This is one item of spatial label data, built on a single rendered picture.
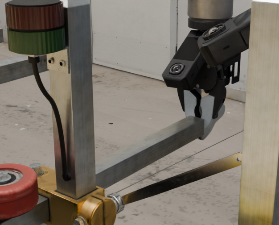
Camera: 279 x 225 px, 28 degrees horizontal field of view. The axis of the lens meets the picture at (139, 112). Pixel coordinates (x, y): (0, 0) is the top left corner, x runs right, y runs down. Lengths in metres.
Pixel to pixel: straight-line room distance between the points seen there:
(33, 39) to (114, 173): 0.29
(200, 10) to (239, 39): 0.37
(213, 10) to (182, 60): 0.09
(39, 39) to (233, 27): 0.19
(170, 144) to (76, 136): 0.27
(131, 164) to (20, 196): 0.23
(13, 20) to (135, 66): 3.81
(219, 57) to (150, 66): 3.71
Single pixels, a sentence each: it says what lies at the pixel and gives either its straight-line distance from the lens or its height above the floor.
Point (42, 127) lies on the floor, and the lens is 3.37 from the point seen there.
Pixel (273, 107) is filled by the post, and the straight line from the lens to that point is 0.48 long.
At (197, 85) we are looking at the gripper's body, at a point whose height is 0.92.
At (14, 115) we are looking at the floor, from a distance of 3.60.
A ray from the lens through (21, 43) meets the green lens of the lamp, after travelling 0.58.
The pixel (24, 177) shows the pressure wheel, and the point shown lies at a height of 0.91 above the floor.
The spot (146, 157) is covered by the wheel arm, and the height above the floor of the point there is 0.85.
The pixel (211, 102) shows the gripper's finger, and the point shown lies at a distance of 0.95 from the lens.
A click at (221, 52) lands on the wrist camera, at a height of 1.07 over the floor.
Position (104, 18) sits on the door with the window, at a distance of 4.54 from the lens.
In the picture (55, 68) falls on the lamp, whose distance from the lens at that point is 0.64.
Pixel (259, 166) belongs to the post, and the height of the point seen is 0.98.
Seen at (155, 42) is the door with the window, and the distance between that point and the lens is 4.19.
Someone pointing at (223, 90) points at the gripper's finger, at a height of 0.92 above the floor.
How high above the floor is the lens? 1.19
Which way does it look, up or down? 20 degrees down
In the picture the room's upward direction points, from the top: straight up
